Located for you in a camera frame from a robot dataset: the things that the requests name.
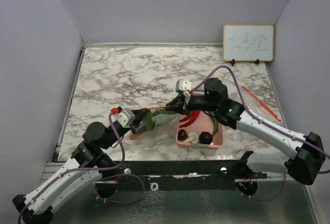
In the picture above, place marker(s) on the white garlic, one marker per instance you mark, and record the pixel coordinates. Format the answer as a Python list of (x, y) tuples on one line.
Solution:
[(193, 138)]

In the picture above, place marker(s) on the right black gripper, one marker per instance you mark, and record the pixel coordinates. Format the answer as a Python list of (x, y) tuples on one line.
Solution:
[(177, 104)]

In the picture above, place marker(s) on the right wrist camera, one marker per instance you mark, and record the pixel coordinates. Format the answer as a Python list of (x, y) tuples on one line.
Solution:
[(183, 88)]

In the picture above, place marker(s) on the green leaf vegetable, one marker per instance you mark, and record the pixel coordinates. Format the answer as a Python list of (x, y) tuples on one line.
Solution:
[(155, 118)]

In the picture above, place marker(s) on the clear orange-zip bag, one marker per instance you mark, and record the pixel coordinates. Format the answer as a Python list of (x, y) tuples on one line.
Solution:
[(258, 106), (156, 132)]

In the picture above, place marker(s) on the dark mangosteen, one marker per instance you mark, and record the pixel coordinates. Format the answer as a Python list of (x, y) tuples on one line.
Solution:
[(205, 138)]

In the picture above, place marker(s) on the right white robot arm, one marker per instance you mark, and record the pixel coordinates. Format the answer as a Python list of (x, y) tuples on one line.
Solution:
[(299, 156)]

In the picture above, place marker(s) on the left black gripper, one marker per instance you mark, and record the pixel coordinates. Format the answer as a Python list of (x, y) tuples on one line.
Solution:
[(139, 114)]

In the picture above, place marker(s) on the small framed whiteboard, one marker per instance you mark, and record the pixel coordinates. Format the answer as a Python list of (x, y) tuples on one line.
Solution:
[(248, 43)]

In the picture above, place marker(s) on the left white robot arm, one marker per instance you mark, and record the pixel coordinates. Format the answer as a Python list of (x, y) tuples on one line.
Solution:
[(98, 156)]

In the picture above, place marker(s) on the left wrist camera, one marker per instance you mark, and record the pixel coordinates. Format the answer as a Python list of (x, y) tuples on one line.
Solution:
[(125, 116)]

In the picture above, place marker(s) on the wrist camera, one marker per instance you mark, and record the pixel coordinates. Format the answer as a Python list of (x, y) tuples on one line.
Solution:
[(125, 116), (183, 88)]

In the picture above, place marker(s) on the dark red cherry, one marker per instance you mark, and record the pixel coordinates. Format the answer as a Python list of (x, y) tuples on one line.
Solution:
[(182, 135)]

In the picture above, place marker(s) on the pink plastic basket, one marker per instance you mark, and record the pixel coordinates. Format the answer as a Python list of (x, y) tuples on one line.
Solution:
[(199, 130)]

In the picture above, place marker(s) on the green cucumber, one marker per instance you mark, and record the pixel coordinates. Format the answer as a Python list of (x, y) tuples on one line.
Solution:
[(215, 123)]

